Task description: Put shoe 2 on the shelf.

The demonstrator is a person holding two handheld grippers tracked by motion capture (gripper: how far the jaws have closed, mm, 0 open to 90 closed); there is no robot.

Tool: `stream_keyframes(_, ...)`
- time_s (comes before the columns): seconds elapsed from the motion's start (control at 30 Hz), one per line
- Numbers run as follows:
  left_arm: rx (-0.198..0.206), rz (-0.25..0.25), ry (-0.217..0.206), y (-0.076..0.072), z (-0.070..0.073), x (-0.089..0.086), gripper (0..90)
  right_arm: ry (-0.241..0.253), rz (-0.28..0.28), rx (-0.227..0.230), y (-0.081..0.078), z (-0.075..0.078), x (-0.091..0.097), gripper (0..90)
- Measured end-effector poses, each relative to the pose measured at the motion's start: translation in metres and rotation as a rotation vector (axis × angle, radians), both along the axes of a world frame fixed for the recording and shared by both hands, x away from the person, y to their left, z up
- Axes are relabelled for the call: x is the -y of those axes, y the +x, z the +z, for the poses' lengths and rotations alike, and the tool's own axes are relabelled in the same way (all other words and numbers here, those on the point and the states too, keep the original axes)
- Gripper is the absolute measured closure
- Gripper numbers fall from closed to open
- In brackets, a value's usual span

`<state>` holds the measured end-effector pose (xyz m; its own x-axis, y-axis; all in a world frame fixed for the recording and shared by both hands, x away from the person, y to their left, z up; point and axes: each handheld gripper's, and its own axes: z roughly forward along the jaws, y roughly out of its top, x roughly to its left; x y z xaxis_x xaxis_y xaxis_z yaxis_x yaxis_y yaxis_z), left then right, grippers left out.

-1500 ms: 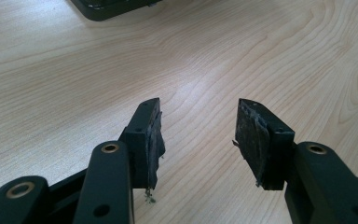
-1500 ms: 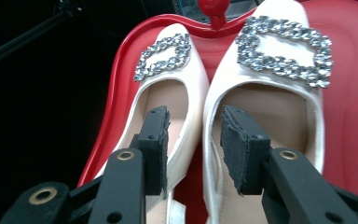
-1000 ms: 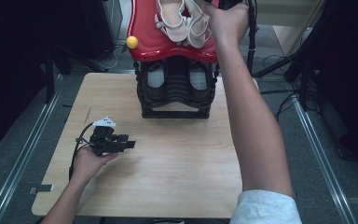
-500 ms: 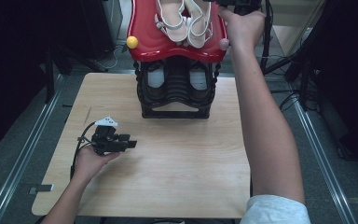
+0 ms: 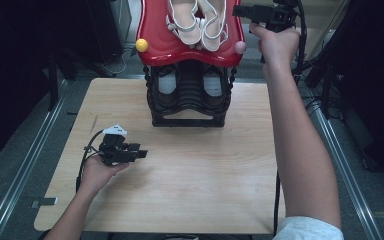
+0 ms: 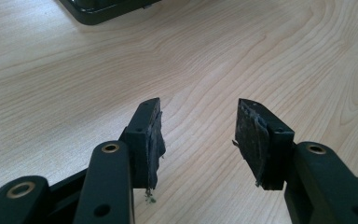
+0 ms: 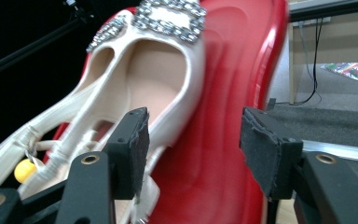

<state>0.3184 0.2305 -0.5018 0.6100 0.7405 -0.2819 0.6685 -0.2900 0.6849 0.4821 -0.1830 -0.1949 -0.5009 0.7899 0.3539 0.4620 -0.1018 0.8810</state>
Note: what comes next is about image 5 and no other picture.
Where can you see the aluminium floor rail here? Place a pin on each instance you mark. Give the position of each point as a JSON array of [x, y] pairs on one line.
[[346, 175], [20, 176]]

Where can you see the white shirt sleeve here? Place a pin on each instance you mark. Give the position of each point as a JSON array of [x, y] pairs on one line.
[[306, 230]]

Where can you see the person's right hand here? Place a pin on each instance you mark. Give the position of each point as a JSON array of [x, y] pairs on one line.
[[278, 46]]

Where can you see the white jewelled slingback heel shoe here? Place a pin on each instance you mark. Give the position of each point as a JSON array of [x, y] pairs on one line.
[[213, 41], [188, 33]]

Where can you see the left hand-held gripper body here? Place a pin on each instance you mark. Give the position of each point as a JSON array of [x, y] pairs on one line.
[[113, 148]]

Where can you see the black leather lace-up shoe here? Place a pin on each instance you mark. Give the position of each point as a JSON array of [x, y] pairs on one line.
[[212, 86], [167, 83]]

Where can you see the red and black shoe rack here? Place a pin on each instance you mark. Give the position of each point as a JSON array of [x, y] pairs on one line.
[[156, 50]]

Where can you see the black cabinet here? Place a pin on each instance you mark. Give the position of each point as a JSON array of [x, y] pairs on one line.
[[110, 30]]

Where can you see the dark curtain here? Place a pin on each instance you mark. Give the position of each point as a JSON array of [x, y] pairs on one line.
[[380, 83], [6, 66]]

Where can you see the grey metal bracket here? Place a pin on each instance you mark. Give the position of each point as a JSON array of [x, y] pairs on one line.
[[45, 202]]

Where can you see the person's left hand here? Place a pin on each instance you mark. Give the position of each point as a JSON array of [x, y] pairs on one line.
[[93, 176]]

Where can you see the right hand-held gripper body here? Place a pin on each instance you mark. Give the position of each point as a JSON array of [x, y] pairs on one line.
[[280, 16]]

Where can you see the black tripod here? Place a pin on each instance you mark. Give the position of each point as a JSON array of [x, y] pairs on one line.
[[323, 83]]

